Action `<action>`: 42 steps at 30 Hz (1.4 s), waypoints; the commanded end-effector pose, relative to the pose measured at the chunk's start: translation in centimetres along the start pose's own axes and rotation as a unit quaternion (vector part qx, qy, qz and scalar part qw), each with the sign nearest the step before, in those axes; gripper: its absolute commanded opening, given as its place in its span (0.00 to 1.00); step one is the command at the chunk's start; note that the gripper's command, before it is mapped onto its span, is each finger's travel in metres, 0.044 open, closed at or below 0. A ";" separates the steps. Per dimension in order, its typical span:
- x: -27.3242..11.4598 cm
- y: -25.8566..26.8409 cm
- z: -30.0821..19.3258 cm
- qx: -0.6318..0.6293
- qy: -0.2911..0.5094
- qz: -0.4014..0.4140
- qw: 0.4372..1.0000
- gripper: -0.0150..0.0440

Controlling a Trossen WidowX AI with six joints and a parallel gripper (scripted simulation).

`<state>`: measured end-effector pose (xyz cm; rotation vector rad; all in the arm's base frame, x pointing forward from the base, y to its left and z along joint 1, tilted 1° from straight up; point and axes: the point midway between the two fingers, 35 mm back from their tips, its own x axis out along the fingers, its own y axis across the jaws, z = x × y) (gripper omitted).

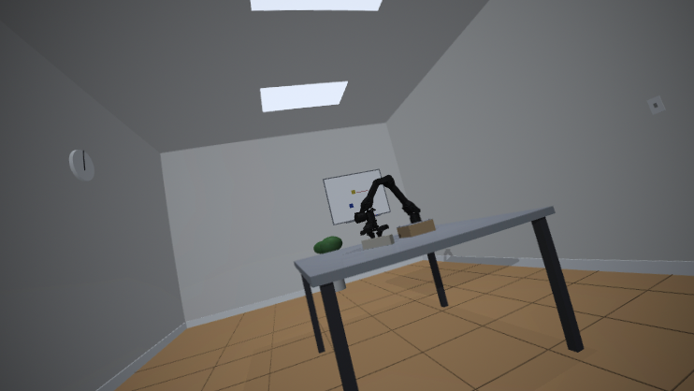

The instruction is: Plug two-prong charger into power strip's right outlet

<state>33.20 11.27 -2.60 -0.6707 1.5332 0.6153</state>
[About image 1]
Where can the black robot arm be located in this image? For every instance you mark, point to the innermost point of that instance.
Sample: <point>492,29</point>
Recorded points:
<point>367,203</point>

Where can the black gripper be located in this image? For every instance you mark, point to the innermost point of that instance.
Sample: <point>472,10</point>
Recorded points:
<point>377,228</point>

